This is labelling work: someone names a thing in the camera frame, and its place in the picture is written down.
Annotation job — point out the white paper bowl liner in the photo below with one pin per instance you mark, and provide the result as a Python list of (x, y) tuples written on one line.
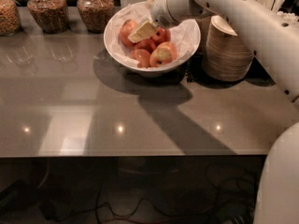
[(187, 36)]

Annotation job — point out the dark red back apple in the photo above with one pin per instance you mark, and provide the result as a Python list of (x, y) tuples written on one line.
[(162, 35)]

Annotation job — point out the white ceramic bowl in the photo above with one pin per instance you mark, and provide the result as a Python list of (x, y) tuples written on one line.
[(151, 69)]

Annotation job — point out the right glass cereal jar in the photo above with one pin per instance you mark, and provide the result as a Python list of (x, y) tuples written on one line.
[(95, 14)]

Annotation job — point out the large apple with sticker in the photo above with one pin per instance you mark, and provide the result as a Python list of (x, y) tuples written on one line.
[(125, 30)]

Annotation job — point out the red middle apple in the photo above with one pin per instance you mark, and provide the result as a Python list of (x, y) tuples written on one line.
[(146, 44)]

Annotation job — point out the middle glass cereal jar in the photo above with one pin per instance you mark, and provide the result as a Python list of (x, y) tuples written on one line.
[(50, 15)]

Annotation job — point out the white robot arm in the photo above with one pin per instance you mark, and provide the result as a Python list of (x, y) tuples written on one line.
[(275, 44)]

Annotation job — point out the left glass cereal jar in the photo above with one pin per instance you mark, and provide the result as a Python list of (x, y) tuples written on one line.
[(10, 21)]

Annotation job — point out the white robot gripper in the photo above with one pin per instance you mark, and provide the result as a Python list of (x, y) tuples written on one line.
[(161, 11)]

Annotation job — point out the front left red apple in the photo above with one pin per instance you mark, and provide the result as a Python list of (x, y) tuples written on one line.
[(142, 56)]

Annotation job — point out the yellow-red front right apple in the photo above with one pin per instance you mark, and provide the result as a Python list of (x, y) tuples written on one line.
[(165, 53)]

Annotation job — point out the glass cereal jar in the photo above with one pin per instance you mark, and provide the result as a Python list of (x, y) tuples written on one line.
[(95, 14), (50, 15), (10, 21)]

